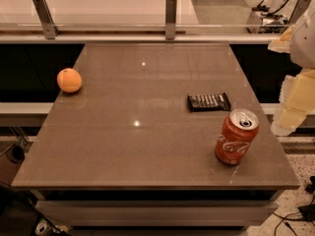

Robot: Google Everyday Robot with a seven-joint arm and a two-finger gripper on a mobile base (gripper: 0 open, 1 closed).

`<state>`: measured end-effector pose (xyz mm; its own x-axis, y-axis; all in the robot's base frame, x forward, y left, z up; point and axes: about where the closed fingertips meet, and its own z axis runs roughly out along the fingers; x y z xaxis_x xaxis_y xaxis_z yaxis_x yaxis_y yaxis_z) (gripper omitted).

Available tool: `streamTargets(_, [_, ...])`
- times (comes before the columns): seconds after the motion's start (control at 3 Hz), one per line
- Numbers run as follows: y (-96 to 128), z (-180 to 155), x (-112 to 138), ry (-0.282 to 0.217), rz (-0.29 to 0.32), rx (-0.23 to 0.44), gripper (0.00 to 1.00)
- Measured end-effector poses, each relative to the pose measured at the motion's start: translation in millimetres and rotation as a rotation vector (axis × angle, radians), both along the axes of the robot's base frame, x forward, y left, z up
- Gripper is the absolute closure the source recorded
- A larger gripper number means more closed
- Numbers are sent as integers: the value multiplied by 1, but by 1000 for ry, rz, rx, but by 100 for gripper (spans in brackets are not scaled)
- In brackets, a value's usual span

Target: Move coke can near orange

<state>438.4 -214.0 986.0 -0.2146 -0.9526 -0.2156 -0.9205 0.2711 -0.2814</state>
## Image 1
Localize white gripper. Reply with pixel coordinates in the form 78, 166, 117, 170
268, 7, 315, 136

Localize dark bin left of table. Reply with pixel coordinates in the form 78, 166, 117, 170
0, 144, 25, 185

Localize orange fruit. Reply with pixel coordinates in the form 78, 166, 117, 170
57, 68, 82, 93

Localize middle metal railing bracket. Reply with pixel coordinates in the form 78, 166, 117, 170
165, 0, 177, 40

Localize tape roll on floor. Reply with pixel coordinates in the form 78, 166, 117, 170
34, 222, 52, 236

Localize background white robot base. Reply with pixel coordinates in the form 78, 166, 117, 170
246, 0, 289, 33

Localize black cables on floor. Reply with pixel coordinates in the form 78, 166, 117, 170
272, 175, 315, 236

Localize black snack bar packet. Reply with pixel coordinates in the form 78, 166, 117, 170
187, 92, 231, 112

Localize metal railing bracket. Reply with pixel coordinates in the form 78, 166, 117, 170
165, 0, 177, 40
288, 0, 312, 25
32, 0, 59, 39

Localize red coke can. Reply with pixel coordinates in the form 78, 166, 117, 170
215, 108, 259, 165

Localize left metal railing bracket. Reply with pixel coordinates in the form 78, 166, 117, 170
32, 0, 59, 39

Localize right metal railing bracket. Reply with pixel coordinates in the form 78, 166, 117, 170
288, 0, 312, 25

